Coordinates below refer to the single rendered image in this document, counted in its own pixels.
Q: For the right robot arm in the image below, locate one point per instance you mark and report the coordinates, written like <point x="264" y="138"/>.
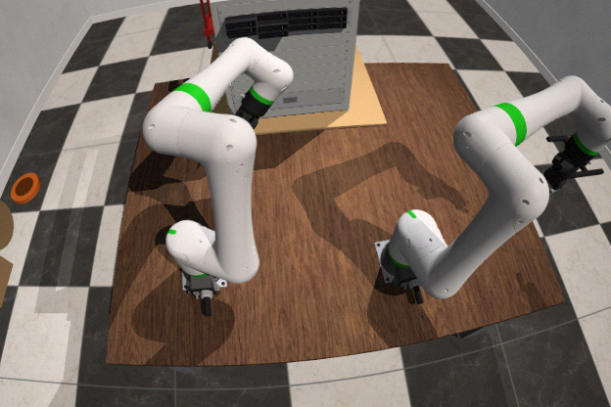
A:
<point x="518" y="192"/>

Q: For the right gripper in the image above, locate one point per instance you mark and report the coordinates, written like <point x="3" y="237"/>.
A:
<point x="563" y="163"/>

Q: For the tan flat board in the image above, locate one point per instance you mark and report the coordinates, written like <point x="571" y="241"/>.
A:
<point x="365" y="109"/>

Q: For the light grey rectangular frame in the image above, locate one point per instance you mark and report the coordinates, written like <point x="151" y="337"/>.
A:
<point x="321" y="60"/>

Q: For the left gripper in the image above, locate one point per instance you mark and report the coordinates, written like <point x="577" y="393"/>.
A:
<point x="252" y="109"/>

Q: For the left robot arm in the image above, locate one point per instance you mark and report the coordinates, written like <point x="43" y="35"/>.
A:
<point x="226" y="149"/>

